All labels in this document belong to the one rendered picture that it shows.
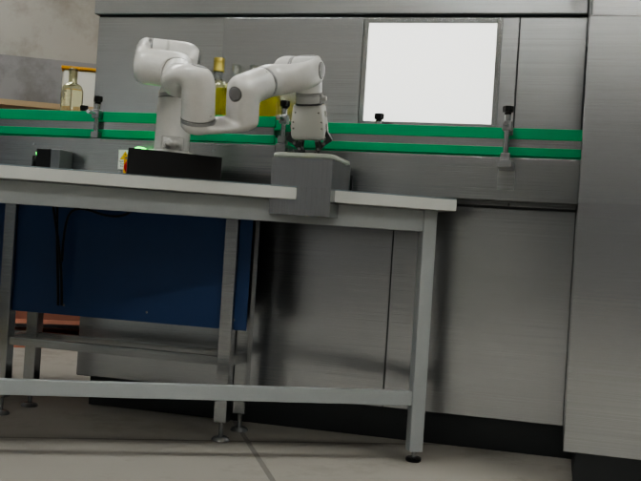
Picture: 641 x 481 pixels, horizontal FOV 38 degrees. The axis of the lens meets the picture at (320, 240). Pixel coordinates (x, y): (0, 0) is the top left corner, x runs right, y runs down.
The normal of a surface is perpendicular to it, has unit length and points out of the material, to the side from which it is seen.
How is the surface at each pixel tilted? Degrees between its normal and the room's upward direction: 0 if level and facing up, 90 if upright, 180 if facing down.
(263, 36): 90
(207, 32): 90
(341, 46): 90
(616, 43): 90
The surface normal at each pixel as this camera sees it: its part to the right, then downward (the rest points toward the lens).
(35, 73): 0.22, 0.01
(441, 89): -0.25, -0.02
